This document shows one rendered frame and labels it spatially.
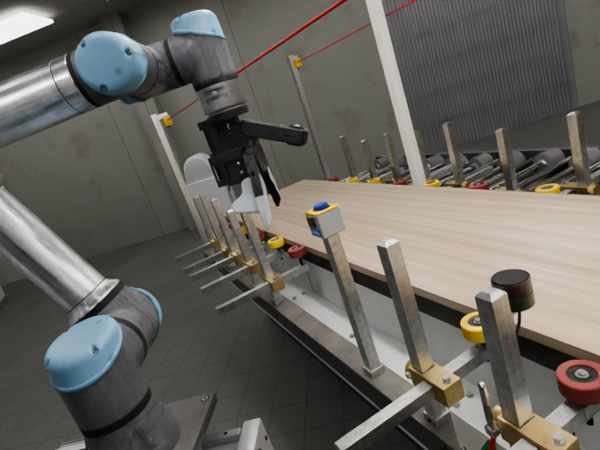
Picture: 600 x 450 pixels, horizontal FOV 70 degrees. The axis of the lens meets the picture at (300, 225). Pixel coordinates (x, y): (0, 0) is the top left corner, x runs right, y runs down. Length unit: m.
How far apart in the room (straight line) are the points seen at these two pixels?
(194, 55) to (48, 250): 0.42
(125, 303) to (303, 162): 6.60
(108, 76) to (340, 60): 6.71
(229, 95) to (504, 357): 0.61
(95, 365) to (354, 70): 6.78
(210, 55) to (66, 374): 0.52
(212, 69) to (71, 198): 8.10
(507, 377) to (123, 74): 0.73
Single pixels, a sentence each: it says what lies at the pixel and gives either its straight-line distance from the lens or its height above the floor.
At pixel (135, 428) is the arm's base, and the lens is 0.79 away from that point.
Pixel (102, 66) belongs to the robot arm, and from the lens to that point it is 0.61.
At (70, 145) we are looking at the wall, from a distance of 8.54.
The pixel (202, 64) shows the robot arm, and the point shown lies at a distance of 0.73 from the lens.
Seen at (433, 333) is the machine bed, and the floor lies 0.74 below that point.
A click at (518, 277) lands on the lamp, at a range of 0.78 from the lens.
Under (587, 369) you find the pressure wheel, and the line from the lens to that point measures 0.95.
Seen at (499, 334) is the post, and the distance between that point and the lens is 0.77.
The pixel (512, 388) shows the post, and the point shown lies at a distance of 0.84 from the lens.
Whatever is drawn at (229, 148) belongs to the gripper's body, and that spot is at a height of 1.46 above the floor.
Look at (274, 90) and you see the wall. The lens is 7.28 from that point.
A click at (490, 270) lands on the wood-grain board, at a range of 1.30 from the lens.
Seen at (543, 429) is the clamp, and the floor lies 0.87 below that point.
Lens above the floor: 1.50
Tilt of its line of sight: 16 degrees down
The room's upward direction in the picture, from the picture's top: 19 degrees counter-clockwise
